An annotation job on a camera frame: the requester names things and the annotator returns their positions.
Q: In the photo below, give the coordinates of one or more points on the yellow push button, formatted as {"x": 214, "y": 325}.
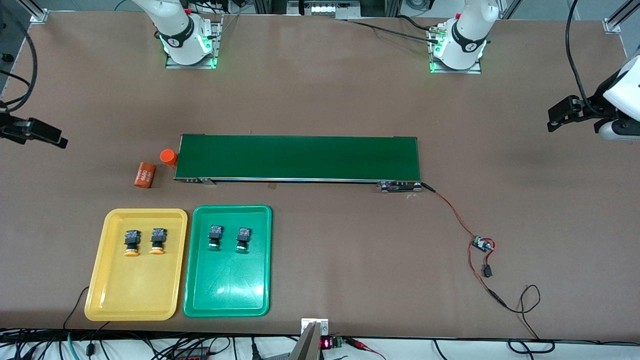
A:
{"x": 132, "y": 237}
{"x": 158, "y": 235}

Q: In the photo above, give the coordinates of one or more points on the green conveyor belt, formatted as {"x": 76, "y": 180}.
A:
{"x": 375, "y": 150}

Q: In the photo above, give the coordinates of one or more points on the small black switch connector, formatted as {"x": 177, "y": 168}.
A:
{"x": 487, "y": 271}

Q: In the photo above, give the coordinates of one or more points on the aluminium profile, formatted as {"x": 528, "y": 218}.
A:
{"x": 39, "y": 14}
{"x": 612, "y": 25}

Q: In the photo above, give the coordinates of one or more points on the yellow plastic tray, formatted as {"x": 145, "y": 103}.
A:
{"x": 135, "y": 290}

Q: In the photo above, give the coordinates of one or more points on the red digit display module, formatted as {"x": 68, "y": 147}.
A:
{"x": 326, "y": 343}

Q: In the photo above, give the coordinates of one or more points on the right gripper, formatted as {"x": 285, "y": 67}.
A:
{"x": 10, "y": 125}

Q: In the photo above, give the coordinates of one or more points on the green push button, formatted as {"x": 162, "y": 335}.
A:
{"x": 216, "y": 232}
{"x": 243, "y": 234}

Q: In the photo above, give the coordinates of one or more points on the small green circuit board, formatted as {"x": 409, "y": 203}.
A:
{"x": 482, "y": 244}

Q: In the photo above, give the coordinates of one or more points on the orange cylinder with white print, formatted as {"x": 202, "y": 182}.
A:
{"x": 168, "y": 156}
{"x": 145, "y": 175}

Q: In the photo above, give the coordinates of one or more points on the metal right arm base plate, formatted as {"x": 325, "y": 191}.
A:
{"x": 190, "y": 66}

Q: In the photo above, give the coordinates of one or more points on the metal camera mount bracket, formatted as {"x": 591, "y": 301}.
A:
{"x": 307, "y": 345}

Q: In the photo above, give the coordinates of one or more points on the green plastic tray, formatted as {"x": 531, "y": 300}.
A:
{"x": 227, "y": 285}

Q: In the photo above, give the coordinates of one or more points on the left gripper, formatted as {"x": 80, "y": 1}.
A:
{"x": 591, "y": 106}

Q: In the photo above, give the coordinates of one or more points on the white device with lights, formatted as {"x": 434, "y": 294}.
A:
{"x": 325, "y": 9}

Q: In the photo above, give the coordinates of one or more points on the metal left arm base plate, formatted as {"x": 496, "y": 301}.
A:
{"x": 457, "y": 71}

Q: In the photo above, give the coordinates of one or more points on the red black clip lead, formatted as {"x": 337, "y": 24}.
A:
{"x": 362, "y": 345}

